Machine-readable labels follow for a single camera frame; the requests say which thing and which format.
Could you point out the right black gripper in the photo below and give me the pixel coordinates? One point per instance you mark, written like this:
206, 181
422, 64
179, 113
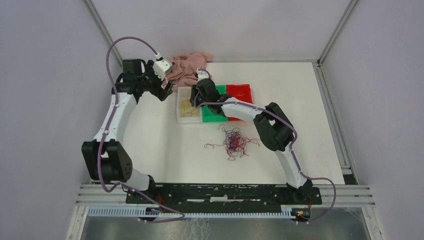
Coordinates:
195, 91

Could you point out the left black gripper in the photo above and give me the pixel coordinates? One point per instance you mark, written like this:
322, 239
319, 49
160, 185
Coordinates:
160, 93

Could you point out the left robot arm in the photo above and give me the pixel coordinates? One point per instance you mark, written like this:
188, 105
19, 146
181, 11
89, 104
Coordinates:
105, 157

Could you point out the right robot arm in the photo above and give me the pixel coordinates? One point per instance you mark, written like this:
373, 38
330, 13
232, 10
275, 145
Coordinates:
272, 125

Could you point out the pink crumpled garment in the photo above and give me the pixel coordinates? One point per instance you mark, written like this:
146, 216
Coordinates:
185, 67

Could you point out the clear plastic bin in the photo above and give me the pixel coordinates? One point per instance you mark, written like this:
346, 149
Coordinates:
186, 113

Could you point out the green plastic bin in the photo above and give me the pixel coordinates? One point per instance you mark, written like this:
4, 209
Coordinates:
208, 116

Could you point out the red plastic bin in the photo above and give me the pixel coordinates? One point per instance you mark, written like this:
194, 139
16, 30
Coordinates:
241, 92

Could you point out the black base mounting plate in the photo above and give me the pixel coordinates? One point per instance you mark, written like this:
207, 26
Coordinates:
202, 198

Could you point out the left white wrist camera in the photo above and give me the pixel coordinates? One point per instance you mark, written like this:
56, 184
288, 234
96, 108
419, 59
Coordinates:
162, 67

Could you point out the white slotted cable duct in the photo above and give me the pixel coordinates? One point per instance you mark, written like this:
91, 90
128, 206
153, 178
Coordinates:
145, 212

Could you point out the aluminium frame rail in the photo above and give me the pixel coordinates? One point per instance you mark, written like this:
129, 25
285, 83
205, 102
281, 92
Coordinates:
346, 196

